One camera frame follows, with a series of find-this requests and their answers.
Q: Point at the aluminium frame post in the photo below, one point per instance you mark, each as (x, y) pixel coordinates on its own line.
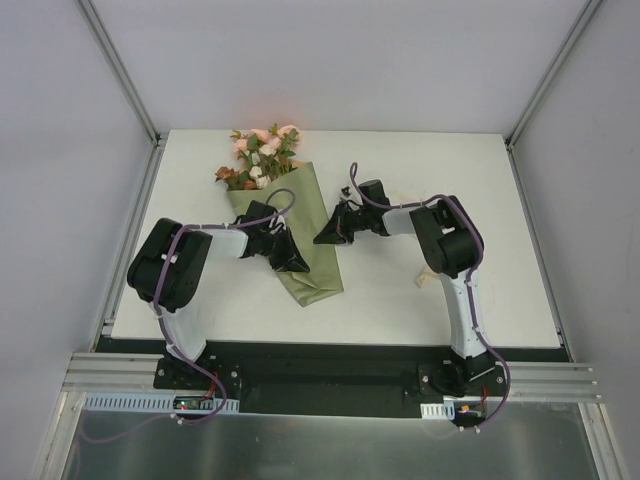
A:
(566, 48)
(108, 49)

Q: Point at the right aluminium frame post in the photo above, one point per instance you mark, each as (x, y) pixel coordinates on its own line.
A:
(566, 48)

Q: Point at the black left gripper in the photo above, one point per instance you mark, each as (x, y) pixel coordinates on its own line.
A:
(279, 245)

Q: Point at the right white cable duct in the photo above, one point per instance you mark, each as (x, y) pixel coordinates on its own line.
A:
(450, 410)

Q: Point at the left aluminium frame post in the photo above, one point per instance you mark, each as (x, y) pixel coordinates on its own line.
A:
(108, 49)

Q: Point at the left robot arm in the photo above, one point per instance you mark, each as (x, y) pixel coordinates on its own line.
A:
(167, 269)

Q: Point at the cream rose flower branch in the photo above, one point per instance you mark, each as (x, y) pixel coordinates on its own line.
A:
(268, 161)

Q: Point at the aluminium front rail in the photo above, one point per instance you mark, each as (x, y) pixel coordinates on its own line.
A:
(530, 381)

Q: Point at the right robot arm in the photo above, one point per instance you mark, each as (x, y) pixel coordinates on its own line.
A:
(452, 248)

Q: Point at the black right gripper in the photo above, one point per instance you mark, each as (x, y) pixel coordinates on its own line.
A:
(347, 223)

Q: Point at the pink rose flower branch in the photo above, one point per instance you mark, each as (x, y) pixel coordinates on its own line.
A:
(241, 140)

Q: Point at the cream ribbon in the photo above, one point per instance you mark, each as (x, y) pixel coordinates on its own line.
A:
(425, 277)

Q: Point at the brown rose flower branch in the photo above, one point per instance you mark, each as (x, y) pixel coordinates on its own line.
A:
(234, 179)

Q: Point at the green and orange wrapping paper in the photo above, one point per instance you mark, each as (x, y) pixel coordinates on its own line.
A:
(306, 219)

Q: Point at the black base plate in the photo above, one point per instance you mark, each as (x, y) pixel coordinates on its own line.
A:
(328, 380)

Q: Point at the left white cable duct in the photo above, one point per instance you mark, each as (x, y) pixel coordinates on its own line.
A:
(158, 403)

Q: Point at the white cable duct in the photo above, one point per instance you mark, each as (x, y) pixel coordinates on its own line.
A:
(158, 403)
(450, 410)

